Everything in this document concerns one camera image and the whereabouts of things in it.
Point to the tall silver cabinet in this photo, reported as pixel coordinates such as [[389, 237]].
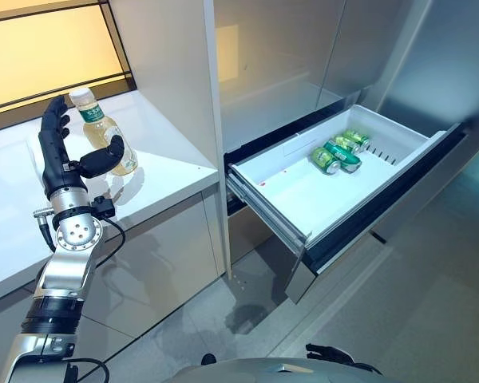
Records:
[[443, 60]]

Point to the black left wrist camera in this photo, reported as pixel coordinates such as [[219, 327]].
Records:
[[104, 206]]

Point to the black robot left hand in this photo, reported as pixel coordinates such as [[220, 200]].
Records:
[[54, 159]]

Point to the dark green drink can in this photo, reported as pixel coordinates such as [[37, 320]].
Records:
[[341, 153]]

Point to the silver robot torso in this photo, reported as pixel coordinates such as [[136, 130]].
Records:
[[271, 373]]

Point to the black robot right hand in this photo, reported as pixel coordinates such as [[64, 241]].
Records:
[[331, 353]]

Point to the yellow lit window panel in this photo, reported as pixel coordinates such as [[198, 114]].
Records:
[[44, 48]]

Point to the fridge drawer with white bin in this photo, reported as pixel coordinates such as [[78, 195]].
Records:
[[295, 187]]

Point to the light green drink can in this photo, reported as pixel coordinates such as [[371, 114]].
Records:
[[323, 157], [357, 137], [345, 141]]

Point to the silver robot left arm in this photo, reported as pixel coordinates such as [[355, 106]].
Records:
[[64, 271]]

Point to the yellow tea bottle white cap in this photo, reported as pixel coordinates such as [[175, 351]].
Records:
[[93, 115]]

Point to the robot left leg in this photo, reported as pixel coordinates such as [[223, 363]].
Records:
[[208, 359]]

